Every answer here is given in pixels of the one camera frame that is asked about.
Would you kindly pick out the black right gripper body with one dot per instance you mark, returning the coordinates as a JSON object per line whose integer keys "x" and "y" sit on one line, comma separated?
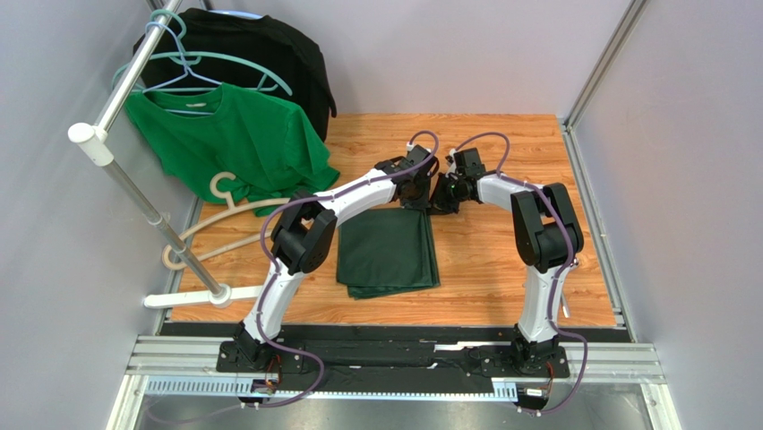
{"x": 448, "y": 198}

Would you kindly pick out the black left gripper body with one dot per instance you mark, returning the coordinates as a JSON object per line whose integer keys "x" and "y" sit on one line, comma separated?
{"x": 420, "y": 200}

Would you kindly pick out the dark green cloth napkin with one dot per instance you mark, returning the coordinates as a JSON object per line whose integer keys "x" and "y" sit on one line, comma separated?
{"x": 387, "y": 252}

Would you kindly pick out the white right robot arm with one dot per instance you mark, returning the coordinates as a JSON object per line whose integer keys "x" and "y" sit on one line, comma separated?
{"x": 547, "y": 237}

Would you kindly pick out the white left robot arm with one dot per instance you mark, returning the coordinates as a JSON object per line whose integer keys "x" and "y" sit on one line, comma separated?
{"x": 301, "y": 242}

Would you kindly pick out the bright green t-shirt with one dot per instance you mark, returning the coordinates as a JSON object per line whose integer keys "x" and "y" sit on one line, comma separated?
{"x": 268, "y": 143}

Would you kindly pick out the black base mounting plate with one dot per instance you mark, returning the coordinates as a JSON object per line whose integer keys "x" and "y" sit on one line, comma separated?
{"x": 483, "y": 360}

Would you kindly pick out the black t-shirt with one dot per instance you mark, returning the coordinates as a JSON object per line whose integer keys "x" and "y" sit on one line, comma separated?
{"x": 284, "y": 50}

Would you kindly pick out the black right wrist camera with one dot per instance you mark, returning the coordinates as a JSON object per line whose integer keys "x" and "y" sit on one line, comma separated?
{"x": 467, "y": 163}

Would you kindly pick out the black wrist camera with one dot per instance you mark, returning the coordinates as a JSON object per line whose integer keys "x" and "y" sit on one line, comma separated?
{"x": 418, "y": 161}
{"x": 467, "y": 163}

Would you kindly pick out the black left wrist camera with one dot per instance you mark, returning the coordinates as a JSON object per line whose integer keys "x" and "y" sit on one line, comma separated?
{"x": 418, "y": 161}

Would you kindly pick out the aluminium frame rail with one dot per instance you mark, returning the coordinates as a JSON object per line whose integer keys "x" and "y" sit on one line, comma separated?
{"x": 187, "y": 365}

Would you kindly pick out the light blue wire hanger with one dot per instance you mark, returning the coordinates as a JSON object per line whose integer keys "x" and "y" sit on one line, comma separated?
{"x": 179, "y": 57}

